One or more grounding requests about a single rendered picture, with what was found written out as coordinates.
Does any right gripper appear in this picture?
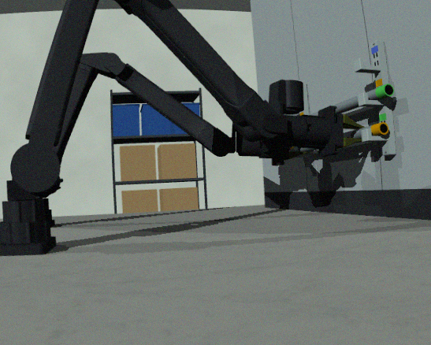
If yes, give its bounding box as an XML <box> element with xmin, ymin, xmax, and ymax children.
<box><xmin>303</xmin><ymin>106</ymin><xmax>364</xmax><ymax>157</ymax></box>

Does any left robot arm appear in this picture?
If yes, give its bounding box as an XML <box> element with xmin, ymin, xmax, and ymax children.
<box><xmin>53</xmin><ymin>52</ymin><xmax>291</xmax><ymax>166</ymax></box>

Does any black wall panel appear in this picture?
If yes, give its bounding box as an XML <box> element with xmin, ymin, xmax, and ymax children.
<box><xmin>250</xmin><ymin>0</ymin><xmax>431</xmax><ymax>220</ymax></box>

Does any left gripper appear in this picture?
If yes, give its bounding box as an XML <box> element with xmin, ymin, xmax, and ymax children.
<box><xmin>257</xmin><ymin>147</ymin><xmax>309</xmax><ymax>165</ymax></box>

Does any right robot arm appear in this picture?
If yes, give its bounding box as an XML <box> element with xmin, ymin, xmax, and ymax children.
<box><xmin>0</xmin><ymin>0</ymin><xmax>325</xmax><ymax>256</ymax></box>

